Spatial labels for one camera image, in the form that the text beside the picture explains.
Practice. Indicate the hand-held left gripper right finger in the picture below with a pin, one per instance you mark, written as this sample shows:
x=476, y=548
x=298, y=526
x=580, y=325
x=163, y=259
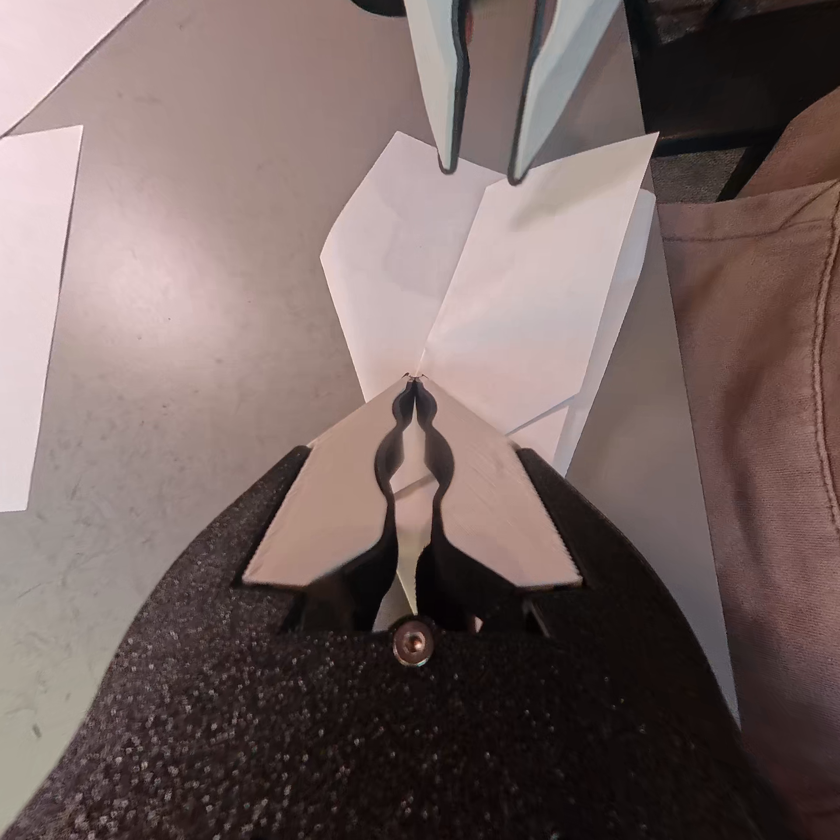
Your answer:
x=499, y=518

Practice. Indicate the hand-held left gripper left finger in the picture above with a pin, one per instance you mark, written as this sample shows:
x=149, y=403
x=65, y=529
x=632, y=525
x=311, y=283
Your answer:
x=328, y=518

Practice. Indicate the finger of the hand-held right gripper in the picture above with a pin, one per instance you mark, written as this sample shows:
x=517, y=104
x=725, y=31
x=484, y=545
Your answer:
x=436, y=65
x=564, y=59

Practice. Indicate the white paper sheet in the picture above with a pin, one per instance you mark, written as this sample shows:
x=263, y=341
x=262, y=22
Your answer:
x=525, y=282
x=46, y=39
x=33, y=295

